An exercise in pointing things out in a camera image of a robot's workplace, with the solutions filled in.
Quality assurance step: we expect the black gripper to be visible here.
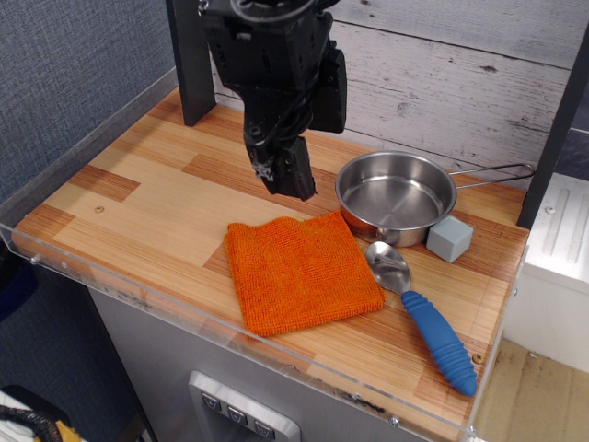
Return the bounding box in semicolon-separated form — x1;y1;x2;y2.
199;1;347;201

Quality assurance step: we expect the silver dispenser button panel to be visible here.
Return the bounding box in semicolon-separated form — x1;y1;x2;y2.
188;370;302;441

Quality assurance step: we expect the orange knitted cloth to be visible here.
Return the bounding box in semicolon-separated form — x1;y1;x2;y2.
225;212;386;337

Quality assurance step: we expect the dark grey post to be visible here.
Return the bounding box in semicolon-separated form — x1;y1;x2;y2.
516;29;588;229
166;0;216;126

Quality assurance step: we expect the white side cabinet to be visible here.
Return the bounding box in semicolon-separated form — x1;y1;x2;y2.
503;173;588;372

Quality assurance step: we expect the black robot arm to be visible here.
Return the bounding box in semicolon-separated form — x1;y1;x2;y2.
199;1;347;201

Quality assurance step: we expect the grey cube block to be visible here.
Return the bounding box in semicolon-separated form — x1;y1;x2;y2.
426;215;474;263

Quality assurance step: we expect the stainless steel pan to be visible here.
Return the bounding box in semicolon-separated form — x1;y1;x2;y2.
335;151;535;248

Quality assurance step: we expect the clear acrylic guard rail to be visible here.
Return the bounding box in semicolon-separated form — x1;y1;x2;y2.
0;66;529;442

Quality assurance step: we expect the silver toy fridge cabinet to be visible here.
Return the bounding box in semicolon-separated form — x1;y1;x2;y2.
91;290;470;441

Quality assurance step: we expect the blue handled metal spoon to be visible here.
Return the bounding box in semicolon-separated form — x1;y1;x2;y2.
365;241;478;397

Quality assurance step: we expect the dark grey right post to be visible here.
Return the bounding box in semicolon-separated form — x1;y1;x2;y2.
516;29;588;229

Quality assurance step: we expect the black braided cable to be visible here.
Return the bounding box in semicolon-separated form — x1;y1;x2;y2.
0;404;61;442

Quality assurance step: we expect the dark grey left post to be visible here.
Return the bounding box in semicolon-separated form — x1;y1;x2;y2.
166;0;216;126

